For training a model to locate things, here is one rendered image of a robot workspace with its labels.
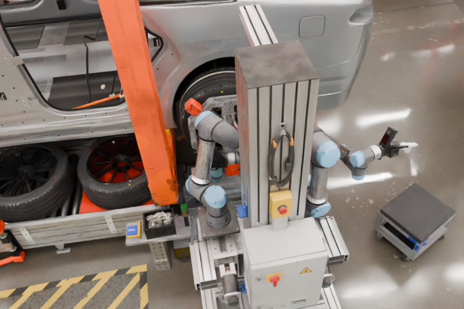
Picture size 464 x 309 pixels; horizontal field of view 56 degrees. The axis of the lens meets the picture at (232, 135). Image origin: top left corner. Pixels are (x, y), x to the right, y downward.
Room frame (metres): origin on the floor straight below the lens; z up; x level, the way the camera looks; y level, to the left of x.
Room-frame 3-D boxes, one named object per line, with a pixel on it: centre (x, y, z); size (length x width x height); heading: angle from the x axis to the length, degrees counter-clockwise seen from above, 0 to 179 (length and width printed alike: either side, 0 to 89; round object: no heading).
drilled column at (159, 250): (1.71, 0.57, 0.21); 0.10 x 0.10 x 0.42; 5
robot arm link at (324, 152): (1.45, -0.43, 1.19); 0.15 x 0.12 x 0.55; 22
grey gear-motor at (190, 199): (2.23, 0.31, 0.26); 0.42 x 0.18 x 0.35; 5
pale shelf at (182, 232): (1.72, 0.54, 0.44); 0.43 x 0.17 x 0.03; 95
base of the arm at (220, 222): (1.51, 0.11, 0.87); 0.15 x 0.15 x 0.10
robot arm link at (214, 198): (1.51, 0.12, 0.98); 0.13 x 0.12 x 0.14; 42
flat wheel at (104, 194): (2.35, 0.87, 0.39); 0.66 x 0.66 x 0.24
